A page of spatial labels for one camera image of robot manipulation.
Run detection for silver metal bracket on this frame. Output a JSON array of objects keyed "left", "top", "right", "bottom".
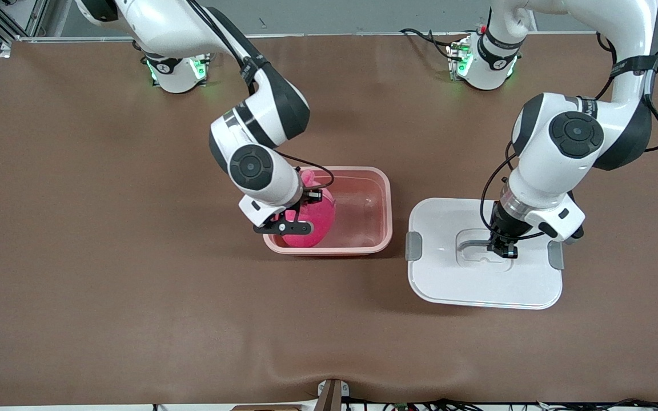
[{"left": 316, "top": 380, "right": 350, "bottom": 398}]

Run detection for white box lid grey latches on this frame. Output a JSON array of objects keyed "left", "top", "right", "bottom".
[{"left": 406, "top": 197, "right": 565, "bottom": 311}]

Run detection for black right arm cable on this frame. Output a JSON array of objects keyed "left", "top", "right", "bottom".
[{"left": 183, "top": 0, "right": 335, "bottom": 192}]

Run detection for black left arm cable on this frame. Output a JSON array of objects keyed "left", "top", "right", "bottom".
[{"left": 479, "top": 29, "right": 658, "bottom": 243}]

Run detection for brown upright post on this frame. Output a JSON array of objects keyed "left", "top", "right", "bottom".
[{"left": 319, "top": 379, "right": 342, "bottom": 411}]

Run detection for pink plush toy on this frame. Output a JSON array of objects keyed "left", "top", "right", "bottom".
[{"left": 272, "top": 167, "right": 336, "bottom": 249}]

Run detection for brown table mat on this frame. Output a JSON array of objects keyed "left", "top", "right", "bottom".
[{"left": 0, "top": 31, "right": 658, "bottom": 407}]

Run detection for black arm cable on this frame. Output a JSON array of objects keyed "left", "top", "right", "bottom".
[
  {"left": 183, "top": 0, "right": 335, "bottom": 192},
  {"left": 479, "top": 29, "right": 658, "bottom": 243}
]

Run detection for aluminium frame profile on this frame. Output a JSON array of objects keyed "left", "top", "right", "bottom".
[{"left": 0, "top": 0, "right": 50, "bottom": 58}]

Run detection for black base cable bundle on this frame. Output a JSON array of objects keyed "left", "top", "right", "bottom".
[{"left": 399, "top": 27, "right": 461, "bottom": 61}]

